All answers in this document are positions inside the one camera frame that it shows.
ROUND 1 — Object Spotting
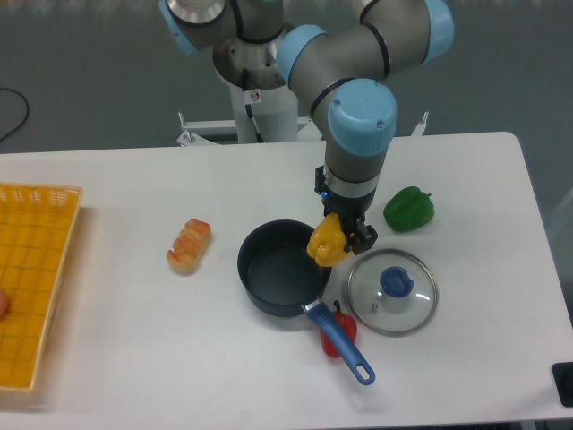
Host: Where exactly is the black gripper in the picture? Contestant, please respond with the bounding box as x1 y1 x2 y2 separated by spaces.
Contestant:
314 166 377 255

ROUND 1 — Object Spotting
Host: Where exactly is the yellow bell pepper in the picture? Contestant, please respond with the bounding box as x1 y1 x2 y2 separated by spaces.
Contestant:
306 212 348 268

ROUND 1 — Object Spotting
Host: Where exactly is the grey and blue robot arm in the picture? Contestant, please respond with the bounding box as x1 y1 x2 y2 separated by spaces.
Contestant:
158 1 454 254

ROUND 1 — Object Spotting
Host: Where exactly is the green bell pepper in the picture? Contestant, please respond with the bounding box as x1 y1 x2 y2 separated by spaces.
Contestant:
383 186 435 233

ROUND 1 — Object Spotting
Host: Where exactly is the red bell pepper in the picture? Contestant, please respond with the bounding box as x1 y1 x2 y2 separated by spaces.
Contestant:
319 299 359 359

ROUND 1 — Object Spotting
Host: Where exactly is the glass lid with blue knob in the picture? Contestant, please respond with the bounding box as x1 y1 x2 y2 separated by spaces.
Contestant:
346 248 440 338

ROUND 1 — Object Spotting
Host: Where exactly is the orange toy bread loaf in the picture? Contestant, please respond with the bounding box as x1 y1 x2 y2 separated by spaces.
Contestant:
166 219 211 275

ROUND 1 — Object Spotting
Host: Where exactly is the black device at table edge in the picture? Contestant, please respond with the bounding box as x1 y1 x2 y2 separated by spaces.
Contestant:
552 362 573 408

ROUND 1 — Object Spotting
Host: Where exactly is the yellow woven basket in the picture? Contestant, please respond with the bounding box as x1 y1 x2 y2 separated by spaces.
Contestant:
1 183 82 391

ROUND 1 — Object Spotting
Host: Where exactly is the peach object in basket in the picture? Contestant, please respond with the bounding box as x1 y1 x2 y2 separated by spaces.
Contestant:
0 288 10 318

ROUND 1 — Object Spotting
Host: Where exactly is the dark pot with blue handle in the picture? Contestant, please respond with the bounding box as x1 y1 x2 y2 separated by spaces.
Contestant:
237 219 376 385

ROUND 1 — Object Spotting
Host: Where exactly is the black cable on floor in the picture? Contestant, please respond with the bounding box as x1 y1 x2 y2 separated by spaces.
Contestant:
0 87 30 142

